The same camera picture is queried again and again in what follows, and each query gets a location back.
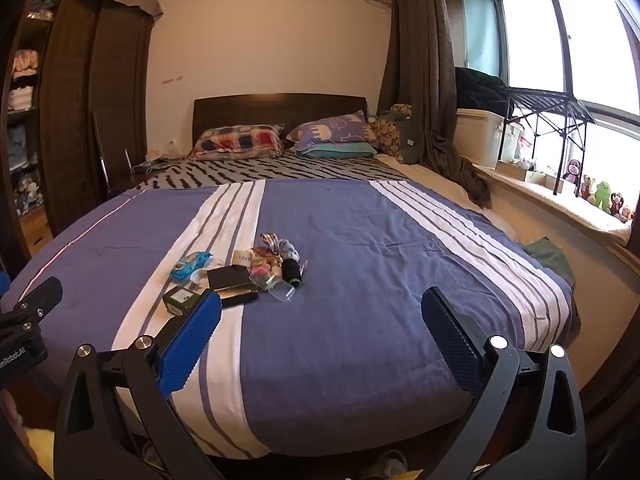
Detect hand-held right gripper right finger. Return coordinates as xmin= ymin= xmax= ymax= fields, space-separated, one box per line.
xmin=415 ymin=287 xmax=587 ymax=480

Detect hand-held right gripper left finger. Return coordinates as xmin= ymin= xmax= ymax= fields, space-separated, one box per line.
xmin=54 ymin=290 xmax=226 ymax=480

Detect blue wet wipes packet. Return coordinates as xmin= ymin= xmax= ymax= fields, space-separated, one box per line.
xmin=170 ymin=251 xmax=213 ymax=281

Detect pink fluffy hair tie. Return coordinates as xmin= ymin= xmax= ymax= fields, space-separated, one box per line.
xmin=252 ymin=247 xmax=283 ymax=271

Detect dark green box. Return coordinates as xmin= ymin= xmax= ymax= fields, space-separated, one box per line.
xmin=162 ymin=285 xmax=202 ymax=317

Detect black open box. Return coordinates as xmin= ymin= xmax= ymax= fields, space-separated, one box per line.
xmin=206 ymin=265 xmax=260 ymax=308

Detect pile of plush toys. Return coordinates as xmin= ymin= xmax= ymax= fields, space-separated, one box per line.
xmin=15 ymin=170 xmax=44 ymax=217

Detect clear plastic case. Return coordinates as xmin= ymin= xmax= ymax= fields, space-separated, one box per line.
xmin=250 ymin=270 xmax=296 ymax=303

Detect green cloth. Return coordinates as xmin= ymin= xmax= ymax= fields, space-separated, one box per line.
xmin=522 ymin=237 xmax=576 ymax=286

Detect striped sock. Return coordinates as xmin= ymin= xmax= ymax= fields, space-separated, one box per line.
xmin=260 ymin=232 xmax=301 ymax=261

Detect blue folded clothes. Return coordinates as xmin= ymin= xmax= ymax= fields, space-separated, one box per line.
xmin=7 ymin=125 xmax=29 ymax=171

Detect dark wooden nightstand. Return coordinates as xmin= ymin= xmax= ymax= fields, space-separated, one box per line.
xmin=107 ymin=157 xmax=196 ymax=196

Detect black metal chair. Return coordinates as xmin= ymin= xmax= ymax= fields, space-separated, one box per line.
xmin=90 ymin=110 xmax=132 ymax=201

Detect grey black striped bedsheet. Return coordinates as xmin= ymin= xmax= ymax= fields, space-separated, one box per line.
xmin=130 ymin=152 xmax=416 ymax=192

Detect small cardboard boxes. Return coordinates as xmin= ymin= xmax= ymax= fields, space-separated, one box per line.
xmin=520 ymin=167 xmax=576 ymax=194

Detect white folded clothes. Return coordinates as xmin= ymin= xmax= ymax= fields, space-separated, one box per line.
xmin=7 ymin=85 xmax=36 ymax=111

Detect dark wooden wardrobe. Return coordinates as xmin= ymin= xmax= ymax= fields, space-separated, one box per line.
xmin=0 ymin=0 xmax=156 ymax=261

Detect dark green cushion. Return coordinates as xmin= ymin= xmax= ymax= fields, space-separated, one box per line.
xmin=397 ymin=112 xmax=427 ymax=166

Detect plaid pillow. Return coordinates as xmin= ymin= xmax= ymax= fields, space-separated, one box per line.
xmin=187 ymin=124 xmax=286 ymax=161

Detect white storage box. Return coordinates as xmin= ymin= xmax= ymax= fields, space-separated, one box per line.
xmin=454 ymin=108 xmax=506 ymax=170

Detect brown monkey plush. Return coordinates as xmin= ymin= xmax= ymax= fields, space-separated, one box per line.
xmin=562 ymin=159 xmax=586 ymax=186

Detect brown patterned cushion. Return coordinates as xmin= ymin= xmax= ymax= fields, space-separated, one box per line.
xmin=367 ymin=104 xmax=413 ymax=163

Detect teal pillow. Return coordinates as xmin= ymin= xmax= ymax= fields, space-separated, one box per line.
xmin=295 ymin=142 xmax=379 ymax=159

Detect pink folded clothes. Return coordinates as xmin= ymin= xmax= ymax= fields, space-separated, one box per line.
xmin=12 ymin=49 xmax=41 ymax=78

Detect purple elephant print pillow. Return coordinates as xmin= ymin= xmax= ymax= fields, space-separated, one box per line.
xmin=286 ymin=110 xmax=381 ymax=153

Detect dark wooden headboard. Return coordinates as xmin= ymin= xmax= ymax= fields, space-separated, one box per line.
xmin=192 ymin=92 xmax=368 ymax=148

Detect black jacket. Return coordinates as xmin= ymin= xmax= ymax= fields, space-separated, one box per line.
xmin=454 ymin=66 xmax=523 ymax=111

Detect black folding rack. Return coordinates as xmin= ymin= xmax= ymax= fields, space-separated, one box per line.
xmin=497 ymin=87 xmax=596 ymax=196

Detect brown curtain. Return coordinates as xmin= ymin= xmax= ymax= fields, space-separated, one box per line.
xmin=377 ymin=0 xmax=493 ymax=208

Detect dark framed window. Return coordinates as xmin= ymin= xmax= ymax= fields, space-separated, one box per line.
xmin=495 ymin=0 xmax=640 ymax=171

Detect teal roller blind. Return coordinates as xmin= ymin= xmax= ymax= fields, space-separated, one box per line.
xmin=459 ymin=0 xmax=502 ymax=78

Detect tangle of charger cables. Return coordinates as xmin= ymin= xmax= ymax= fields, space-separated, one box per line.
xmin=132 ymin=154 xmax=186 ymax=174

